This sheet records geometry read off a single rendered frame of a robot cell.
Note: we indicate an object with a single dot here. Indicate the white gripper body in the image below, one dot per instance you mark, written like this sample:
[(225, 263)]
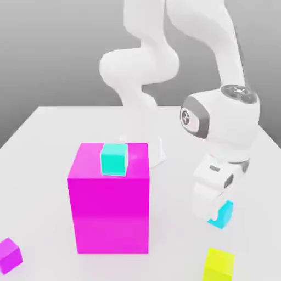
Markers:
[(204, 197)]

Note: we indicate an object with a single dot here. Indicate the small cyan cube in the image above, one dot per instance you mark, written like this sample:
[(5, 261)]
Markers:
[(225, 214)]

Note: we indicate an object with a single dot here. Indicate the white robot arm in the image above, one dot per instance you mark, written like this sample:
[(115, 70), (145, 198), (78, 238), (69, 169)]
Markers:
[(232, 123)]

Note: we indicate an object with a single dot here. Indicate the small yellow cube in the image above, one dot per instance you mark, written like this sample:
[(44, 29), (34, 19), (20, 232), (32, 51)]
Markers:
[(217, 266)]

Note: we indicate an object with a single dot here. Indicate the small turquoise cube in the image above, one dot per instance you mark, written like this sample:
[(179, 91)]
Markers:
[(113, 163)]

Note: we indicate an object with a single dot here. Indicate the small purple cube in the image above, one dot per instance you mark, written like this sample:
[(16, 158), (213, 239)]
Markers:
[(9, 255)]

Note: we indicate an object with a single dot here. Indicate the large magenta box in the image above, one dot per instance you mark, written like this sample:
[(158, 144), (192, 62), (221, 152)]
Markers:
[(109, 215)]

